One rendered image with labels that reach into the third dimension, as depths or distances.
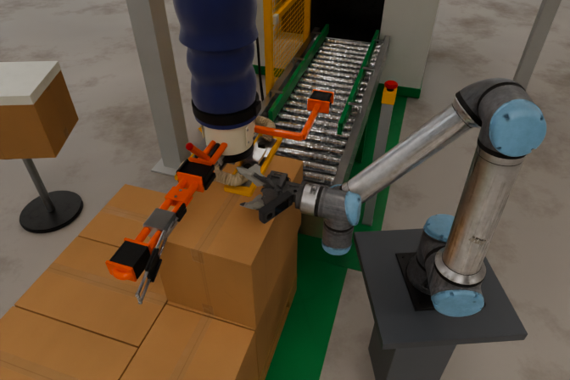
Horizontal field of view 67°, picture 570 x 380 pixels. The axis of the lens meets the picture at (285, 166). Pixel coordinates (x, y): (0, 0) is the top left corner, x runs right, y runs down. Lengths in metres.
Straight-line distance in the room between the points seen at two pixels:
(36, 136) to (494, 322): 2.35
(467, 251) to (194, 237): 0.90
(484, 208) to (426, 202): 1.99
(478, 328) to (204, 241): 0.99
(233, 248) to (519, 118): 0.97
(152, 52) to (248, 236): 1.67
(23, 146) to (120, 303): 1.17
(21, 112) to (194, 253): 1.40
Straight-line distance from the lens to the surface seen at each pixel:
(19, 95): 2.58
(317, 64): 3.60
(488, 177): 1.17
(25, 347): 2.03
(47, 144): 2.70
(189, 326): 1.85
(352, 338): 2.44
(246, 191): 1.45
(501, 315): 1.77
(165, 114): 3.12
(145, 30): 2.87
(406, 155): 1.27
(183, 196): 1.27
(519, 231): 3.24
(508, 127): 1.07
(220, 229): 1.60
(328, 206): 1.20
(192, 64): 1.35
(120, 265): 1.14
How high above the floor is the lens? 2.11
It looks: 39 degrees down
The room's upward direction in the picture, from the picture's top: straight up
